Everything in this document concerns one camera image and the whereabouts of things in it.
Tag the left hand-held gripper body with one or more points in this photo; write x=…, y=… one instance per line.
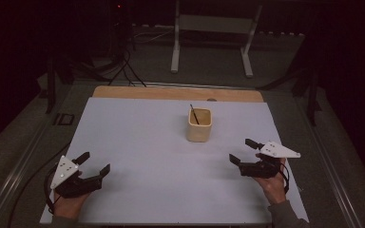
x=64, y=168

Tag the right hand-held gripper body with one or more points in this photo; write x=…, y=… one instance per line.
x=278, y=150

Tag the beige square cup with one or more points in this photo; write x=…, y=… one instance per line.
x=198, y=133

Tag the thin black brush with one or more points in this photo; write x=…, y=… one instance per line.
x=194, y=114

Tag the person's right hand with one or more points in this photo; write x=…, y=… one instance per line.
x=275, y=188

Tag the person's left hand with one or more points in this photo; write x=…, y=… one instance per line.
x=66, y=207

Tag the white table mat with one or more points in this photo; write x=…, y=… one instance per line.
x=139, y=142

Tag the black stand leg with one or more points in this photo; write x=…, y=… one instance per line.
x=50, y=88
x=312, y=101

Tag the white metal stand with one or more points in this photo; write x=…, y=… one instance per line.
x=175, y=47

